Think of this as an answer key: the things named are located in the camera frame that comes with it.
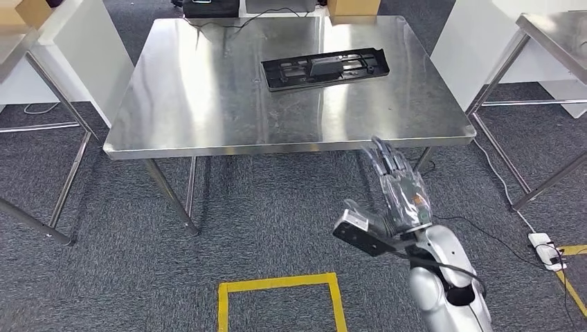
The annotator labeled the black laptop cable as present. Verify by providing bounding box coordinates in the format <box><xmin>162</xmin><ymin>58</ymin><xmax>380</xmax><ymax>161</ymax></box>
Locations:
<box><xmin>183</xmin><ymin>6</ymin><xmax>314</xmax><ymax>31</ymax></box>

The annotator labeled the steel workbench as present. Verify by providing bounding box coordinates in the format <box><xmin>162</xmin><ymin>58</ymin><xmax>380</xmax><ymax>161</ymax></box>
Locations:
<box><xmin>465</xmin><ymin>10</ymin><xmax>587</xmax><ymax>212</ymax></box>
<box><xmin>102</xmin><ymin>15</ymin><xmax>478</xmax><ymax>237</ymax></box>
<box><xmin>0</xmin><ymin>25</ymin><xmax>93</xmax><ymax>247</ymax></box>

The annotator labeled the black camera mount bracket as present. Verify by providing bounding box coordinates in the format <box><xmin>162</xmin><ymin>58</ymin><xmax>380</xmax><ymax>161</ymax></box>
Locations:
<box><xmin>332</xmin><ymin>221</ymin><xmax>411</xmax><ymax>257</ymax></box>

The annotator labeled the brown cardboard box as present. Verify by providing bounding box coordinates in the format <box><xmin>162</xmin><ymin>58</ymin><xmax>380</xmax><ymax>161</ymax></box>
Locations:
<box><xmin>0</xmin><ymin>0</ymin><xmax>54</xmax><ymax>29</ymax></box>
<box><xmin>327</xmin><ymin>0</ymin><xmax>381</xmax><ymax>18</ymax></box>

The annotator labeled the black floor cable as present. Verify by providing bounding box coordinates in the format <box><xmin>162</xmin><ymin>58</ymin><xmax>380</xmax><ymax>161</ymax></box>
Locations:
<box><xmin>534</xmin><ymin>243</ymin><xmax>587</xmax><ymax>332</ymax></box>
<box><xmin>432</xmin><ymin>214</ymin><xmax>549</xmax><ymax>272</ymax></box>

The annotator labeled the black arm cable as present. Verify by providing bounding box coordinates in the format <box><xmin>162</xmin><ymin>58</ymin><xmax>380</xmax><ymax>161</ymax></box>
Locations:
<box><xmin>403</xmin><ymin>253</ymin><xmax>487</xmax><ymax>299</ymax></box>

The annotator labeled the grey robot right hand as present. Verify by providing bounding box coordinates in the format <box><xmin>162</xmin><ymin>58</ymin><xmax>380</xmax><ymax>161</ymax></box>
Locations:
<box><xmin>343</xmin><ymin>136</ymin><xmax>433</xmax><ymax>237</ymax></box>

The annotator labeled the black carrying case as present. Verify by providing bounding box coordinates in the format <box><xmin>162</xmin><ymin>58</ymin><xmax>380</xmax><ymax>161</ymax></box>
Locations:
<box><xmin>182</xmin><ymin>0</ymin><xmax>241</xmax><ymax>19</ymax></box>

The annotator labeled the yellow floor tape square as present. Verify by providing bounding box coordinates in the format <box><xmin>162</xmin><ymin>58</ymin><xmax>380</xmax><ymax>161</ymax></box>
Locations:
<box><xmin>554</xmin><ymin>245</ymin><xmax>587</xmax><ymax>318</ymax></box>
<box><xmin>217</xmin><ymin>273</ymin><xmax>348</xmax><ymax>332</ymax></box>

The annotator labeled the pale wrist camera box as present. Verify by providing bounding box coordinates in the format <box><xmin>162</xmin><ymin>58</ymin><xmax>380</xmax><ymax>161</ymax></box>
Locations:
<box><xmin>341</xmin><ymin>210</ymin><xmax>370</xmax><ymax>233</ymax></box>

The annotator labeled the black plastic plate frame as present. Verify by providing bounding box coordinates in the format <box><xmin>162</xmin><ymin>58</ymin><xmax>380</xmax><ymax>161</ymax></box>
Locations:
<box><xmin>260</xmin><ymin>47</ymin><xmax>390</xmax><ymax>93</ymax></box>

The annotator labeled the white floor cable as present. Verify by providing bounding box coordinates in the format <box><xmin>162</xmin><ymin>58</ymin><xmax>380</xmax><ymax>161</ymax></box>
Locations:
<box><xmin>472</xmin><ymin>137</ymin><xmax>539</xmax><ymax>234</ymax></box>
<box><xmin>23</xmin><ymin>102</ymin><xmax>62</xmax><ymax>116</ymax></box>

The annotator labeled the white power strip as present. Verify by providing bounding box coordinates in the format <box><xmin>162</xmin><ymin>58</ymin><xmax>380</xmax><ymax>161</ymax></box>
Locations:
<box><xmin>527</xmin><ymin>232</ymin><xmax>568</xmax><ymax>272</ymax></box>

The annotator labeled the white desk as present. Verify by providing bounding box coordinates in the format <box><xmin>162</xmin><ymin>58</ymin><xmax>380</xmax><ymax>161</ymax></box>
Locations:
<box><xmin>238</xmin><ymin>0</ymin><xmax>329</xmax><ymax>18</ymax></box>

